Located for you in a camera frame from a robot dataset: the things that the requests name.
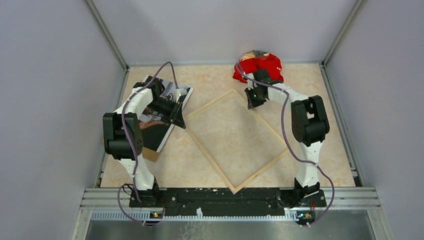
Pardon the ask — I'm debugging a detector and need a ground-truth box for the brown cardboard backing board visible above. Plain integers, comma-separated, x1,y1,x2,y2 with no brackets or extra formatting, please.
142,147,160,163

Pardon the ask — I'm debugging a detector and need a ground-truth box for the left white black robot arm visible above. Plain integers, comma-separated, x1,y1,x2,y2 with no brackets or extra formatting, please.
102,75,192,207

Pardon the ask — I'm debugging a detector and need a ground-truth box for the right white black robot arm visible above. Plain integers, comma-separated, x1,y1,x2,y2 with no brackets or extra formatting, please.
239,69,330,208

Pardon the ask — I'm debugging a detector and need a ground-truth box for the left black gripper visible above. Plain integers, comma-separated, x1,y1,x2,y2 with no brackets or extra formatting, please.
146,97,186,129

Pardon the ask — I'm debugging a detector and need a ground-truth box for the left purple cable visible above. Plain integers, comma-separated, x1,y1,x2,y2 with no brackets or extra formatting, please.
118,61,180,227

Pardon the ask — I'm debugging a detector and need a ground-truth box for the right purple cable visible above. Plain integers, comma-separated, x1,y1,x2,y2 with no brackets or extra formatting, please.
235,63,335,227

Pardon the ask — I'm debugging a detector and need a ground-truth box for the wooden picture frame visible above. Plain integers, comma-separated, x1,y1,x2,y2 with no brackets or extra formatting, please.
183,88,290,195

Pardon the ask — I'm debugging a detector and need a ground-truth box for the red cloth bundle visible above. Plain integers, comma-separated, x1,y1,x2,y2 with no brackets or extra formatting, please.
232,50,284,83

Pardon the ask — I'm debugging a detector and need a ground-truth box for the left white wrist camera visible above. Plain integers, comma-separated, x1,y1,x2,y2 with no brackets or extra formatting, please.
172,88,188,102

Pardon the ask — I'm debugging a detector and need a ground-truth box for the purple cable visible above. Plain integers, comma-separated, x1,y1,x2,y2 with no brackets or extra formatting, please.
118,61,180,227
235,63,335,227

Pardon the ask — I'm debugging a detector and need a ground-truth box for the aluminium rail front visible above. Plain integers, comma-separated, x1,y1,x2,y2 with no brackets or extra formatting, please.
72,187,393,240

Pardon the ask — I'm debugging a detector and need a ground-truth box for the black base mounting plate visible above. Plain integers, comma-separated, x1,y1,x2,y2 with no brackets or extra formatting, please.
129,187,327,217

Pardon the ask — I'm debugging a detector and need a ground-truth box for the printed photo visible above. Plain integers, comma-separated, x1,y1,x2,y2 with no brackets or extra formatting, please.
134,78,193,153

